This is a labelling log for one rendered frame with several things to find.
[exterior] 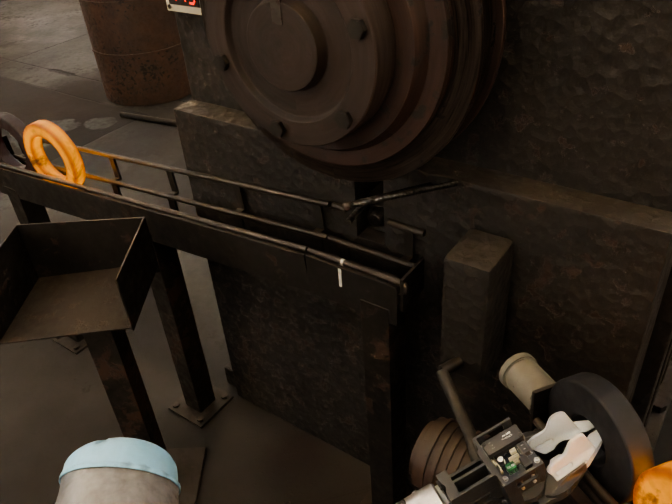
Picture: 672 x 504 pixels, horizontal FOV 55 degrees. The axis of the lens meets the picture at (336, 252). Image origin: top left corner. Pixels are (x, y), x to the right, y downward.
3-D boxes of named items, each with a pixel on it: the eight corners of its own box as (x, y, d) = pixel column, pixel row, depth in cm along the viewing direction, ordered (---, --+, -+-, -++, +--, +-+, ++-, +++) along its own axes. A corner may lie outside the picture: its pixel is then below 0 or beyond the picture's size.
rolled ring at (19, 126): (13, 116, 159) (24, 111, 162) (-28, 116, 169) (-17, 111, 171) (44, 183, 169) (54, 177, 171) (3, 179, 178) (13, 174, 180)
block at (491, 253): (464, 332, 117) (471, 222, 103) (506, 348, 113) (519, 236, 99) (437, 369, 110) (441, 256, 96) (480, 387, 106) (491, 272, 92)
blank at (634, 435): (573, 348, 82) (550, 355, 81) (665, 428, 69) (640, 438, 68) (564, 435, 90) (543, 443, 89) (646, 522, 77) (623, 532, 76)
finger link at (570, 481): (594, 473, 74) (529, 512, 74) (595, 479, 75) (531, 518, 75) (568, 442, 78) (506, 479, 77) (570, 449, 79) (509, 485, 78)
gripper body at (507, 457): (551, 461, 71) (457, 517, 70) (561, 497, 76) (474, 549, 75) (512, 412, 77) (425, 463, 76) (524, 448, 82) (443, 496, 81)
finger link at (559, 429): (599, 404, 75) (533, 443, 75) (604, 430, 79) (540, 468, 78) (582, 385, 78) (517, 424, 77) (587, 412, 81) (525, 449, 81)
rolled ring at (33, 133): (72, 206, 164) (82, 200, 167) (78, 158, 151) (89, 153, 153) (21, 160, 166) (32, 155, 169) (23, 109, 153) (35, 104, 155)
